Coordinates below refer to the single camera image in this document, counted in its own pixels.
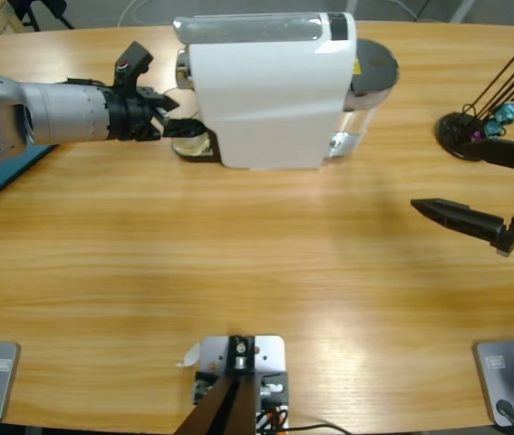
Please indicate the clear drinking glass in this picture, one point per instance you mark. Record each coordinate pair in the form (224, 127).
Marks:
(191, 144)

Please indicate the white capsule coffee machine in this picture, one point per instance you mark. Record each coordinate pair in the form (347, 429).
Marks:
(265, 99)

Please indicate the silver coffee machine lever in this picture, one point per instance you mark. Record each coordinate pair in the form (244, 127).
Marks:
(247, 28)

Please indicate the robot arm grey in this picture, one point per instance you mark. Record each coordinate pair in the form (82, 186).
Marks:
(25, 120)

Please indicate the purple coffee capsule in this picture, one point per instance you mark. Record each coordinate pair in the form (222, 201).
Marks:
(477, 135)

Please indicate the black capsule holder with rods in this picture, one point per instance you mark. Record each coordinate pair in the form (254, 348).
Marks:
(458, 131)

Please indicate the clear water tank black lid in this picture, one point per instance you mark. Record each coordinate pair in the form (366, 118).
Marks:
(374, 63)

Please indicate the black chair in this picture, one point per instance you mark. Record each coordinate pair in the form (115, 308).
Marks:
(39, 9)

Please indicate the grey metal leg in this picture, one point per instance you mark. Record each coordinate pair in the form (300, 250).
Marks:
(462, 9)

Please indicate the white paper tab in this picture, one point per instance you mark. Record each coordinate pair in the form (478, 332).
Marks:
(188, 358)

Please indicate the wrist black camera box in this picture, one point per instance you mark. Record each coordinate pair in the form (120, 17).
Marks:
(132, 65)

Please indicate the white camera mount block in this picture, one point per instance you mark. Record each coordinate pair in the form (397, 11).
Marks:
(268, 351)

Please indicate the dark camera post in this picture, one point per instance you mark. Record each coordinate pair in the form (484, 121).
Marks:
(229, 408)

